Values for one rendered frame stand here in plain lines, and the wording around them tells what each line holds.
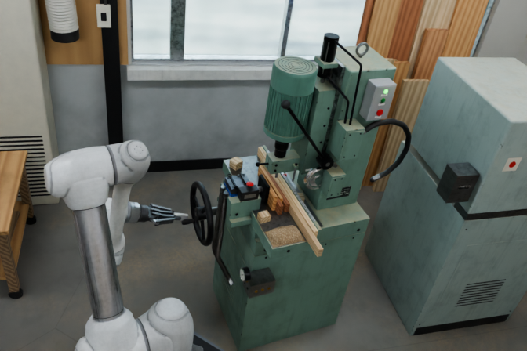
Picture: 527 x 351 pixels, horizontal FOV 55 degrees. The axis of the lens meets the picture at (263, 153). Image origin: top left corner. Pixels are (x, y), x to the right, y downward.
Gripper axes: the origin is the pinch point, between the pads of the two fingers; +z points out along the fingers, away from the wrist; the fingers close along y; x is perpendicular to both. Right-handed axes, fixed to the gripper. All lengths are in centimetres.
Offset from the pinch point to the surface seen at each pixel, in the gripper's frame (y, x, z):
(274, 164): -12, -43, 24
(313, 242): -48, -33, 31
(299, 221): -36, -33, 31
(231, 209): -21.1, -23.6, 7.9
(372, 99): -25, -88, 41
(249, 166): 7.8, -27.7, 27.5
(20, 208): 88, 76, -47
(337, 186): -29, -48, 46
